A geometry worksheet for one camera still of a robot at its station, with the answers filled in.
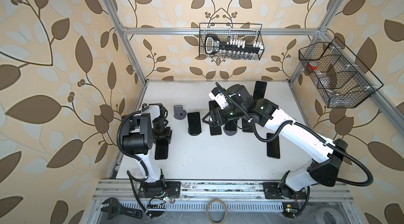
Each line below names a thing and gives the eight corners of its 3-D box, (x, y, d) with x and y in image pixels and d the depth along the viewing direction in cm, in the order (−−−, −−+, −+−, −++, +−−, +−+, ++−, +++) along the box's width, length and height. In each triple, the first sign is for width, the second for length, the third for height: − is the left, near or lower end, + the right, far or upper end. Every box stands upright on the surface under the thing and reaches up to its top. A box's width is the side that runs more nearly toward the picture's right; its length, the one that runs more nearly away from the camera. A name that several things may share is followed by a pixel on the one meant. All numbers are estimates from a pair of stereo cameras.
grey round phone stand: (174, 120, 101) (172, 113, 95) (176, 112, 105) (174, 104, 99) (186, 120, 101) (184, 113, 95) (187, 112, 105) (185, 104, 99)
